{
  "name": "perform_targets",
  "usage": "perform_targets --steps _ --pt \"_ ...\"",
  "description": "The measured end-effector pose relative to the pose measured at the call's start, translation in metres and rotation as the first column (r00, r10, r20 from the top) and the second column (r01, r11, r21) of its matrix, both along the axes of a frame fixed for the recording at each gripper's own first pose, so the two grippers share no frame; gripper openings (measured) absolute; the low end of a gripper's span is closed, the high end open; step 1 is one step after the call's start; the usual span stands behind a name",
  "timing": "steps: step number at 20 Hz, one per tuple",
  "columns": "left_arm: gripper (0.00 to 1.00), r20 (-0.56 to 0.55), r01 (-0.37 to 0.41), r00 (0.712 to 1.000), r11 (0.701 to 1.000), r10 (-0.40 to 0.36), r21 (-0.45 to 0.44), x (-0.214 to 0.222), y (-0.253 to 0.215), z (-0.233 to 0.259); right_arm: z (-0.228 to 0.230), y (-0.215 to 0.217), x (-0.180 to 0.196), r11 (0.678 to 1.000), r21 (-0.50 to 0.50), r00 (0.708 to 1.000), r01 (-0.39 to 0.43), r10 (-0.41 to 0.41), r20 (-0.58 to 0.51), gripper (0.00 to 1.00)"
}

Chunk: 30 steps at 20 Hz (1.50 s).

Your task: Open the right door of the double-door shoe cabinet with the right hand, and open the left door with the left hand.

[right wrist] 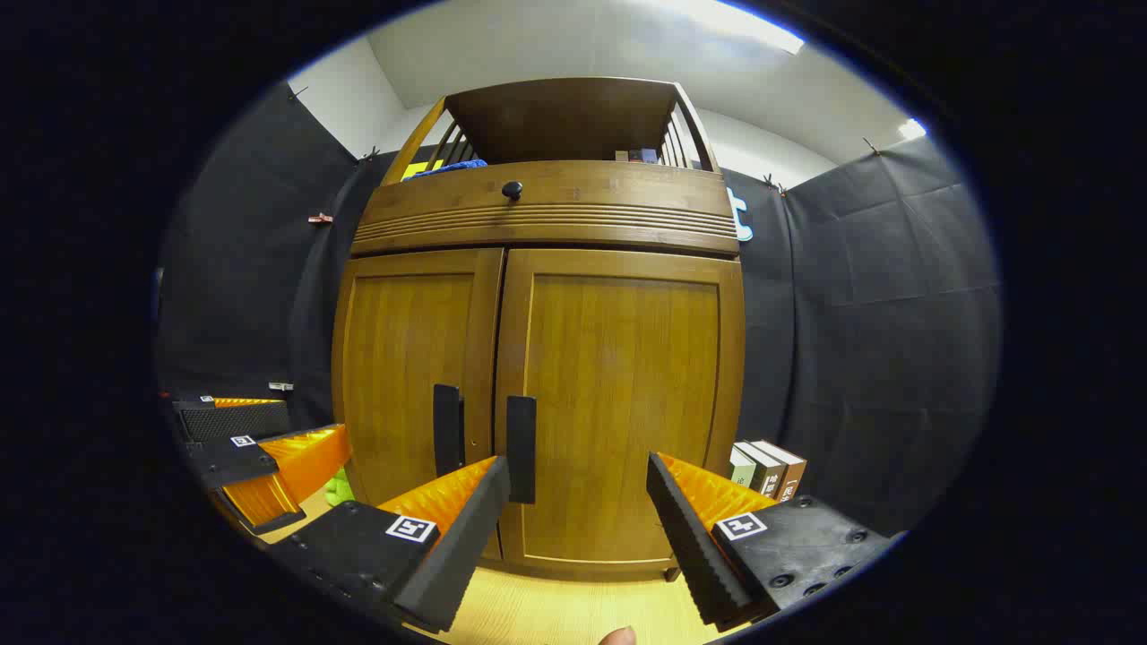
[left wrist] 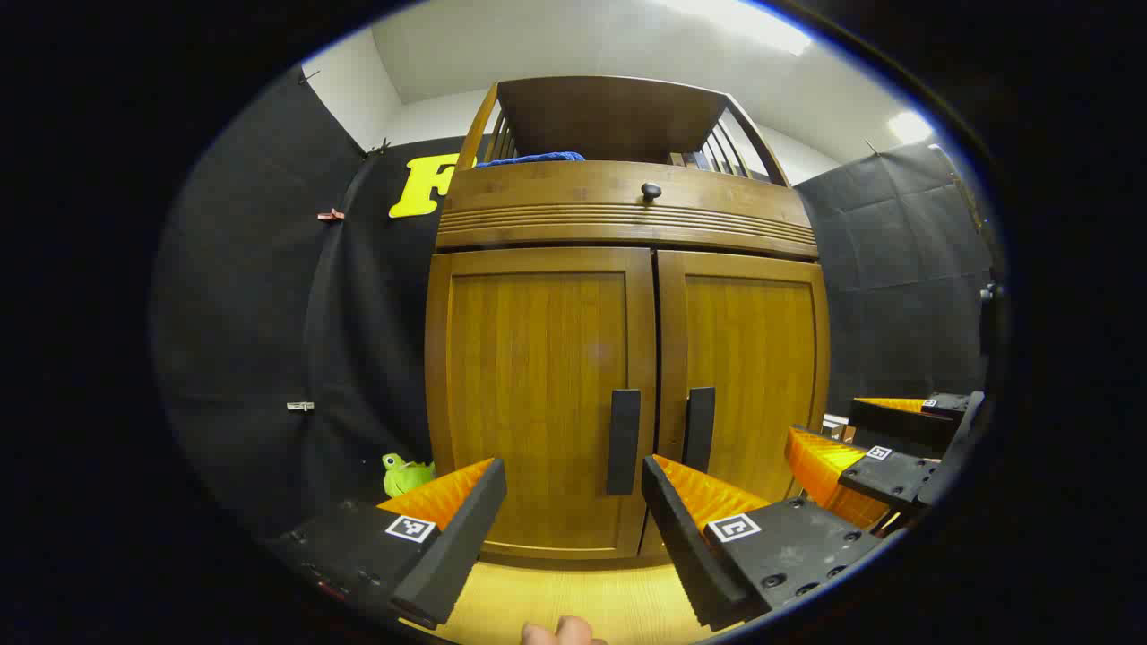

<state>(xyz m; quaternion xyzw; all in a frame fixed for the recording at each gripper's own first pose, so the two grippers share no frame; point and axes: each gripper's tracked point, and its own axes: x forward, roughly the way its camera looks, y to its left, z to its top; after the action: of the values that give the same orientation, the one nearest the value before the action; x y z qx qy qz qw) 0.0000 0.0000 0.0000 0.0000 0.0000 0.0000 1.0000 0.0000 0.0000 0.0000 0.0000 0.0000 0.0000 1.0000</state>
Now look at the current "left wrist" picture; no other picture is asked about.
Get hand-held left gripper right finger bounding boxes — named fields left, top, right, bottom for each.
left=641, top=454, right=884, bottom=632

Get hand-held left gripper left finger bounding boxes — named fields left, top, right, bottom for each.
left=269, top=457, right=508, bottom=631

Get black door handle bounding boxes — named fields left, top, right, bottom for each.
left=606, top=389, right=642, bottom=496
left=683, top=386, right=717, bottom=474

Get wooden cabinet door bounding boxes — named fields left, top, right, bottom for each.
left=638, top=249, right=832, bottom=558
left=426, top=247, right=660, bottom=561

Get wooden double-door shoe cabinet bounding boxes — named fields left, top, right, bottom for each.
left=424, top=75, right=832, bottom=570

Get wooden cabinet drawer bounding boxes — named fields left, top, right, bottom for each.
left=436, top=159, right=820, bottom=261

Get green frog toy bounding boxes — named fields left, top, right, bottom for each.
left=382, top=452, right=437, bottom=499

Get small ceiling light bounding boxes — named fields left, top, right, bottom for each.
left=887, top=109, right=935, bottom=144

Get blue cloth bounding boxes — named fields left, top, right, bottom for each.
left=475, top=150, right=586, bottom=169

